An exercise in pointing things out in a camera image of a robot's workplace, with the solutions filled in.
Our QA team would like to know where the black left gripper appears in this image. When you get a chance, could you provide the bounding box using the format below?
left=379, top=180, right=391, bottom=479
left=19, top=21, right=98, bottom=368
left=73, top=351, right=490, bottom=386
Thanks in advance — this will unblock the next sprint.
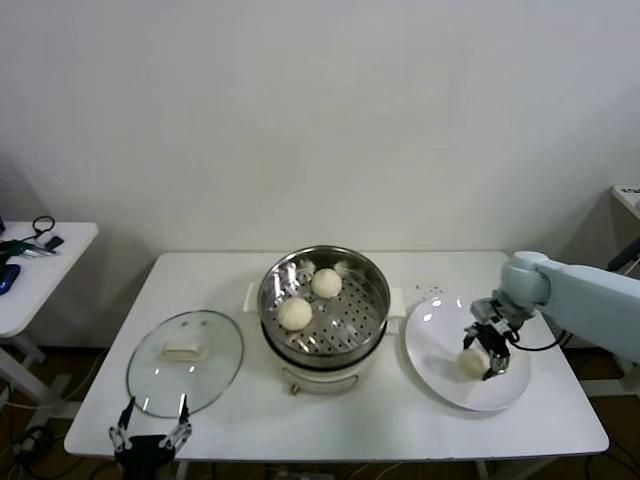
left=108, top=393, right=195, bottom=480

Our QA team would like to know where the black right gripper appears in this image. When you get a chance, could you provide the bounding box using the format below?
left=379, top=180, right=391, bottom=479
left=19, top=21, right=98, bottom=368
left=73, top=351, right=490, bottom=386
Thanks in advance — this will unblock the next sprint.
left=462, top=318, right=515, bottom=382

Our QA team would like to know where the white steamed baozi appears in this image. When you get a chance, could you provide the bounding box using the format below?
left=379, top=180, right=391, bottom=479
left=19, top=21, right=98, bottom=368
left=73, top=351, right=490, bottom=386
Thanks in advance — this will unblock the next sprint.
left=457, top=348, right=494, bottom=380
left=277, top=296, right=314, bottom=331
left=310, top=267, right=344, bottom=300

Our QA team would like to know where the round glass pot lid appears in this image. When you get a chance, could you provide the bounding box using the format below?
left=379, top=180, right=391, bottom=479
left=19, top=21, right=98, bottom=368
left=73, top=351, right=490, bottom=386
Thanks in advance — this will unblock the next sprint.
left=125, top=309, right=245, bottom=420

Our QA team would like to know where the stainless steel steamer basket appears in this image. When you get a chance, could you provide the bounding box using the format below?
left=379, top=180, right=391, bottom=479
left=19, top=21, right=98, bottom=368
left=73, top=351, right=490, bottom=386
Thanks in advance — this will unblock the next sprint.
left=242, top=244, right=407, bottom=357

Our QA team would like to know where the white round plate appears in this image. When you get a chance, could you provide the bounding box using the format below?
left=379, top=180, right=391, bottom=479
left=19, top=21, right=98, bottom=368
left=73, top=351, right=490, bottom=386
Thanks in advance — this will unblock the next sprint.
left=403, top=295, right=532, bottom=414

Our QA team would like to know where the white side table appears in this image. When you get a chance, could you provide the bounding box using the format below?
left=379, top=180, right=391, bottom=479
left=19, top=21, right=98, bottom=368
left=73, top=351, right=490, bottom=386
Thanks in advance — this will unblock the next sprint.
left=0, top=221, right=100, bottom=416

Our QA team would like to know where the blue object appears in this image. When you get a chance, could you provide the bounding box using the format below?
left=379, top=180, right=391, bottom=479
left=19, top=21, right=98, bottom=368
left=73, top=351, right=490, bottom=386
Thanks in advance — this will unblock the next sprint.
left=0, top=263, right=22, bottom=295

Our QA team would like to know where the white shelf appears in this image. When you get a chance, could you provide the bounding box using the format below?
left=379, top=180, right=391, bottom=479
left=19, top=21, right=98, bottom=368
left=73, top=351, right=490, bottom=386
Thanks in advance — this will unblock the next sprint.
left=609, top=183, right=640, bottom=221

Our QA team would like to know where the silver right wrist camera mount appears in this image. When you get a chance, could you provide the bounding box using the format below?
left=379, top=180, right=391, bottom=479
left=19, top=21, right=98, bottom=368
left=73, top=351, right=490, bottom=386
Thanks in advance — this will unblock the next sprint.
left=471, top=297, right=526, bottom=331

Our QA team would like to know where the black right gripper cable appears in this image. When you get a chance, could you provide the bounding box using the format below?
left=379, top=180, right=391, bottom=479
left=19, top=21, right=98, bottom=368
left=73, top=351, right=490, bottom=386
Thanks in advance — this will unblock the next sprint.
left=507, top=324, right=574, bottom=352

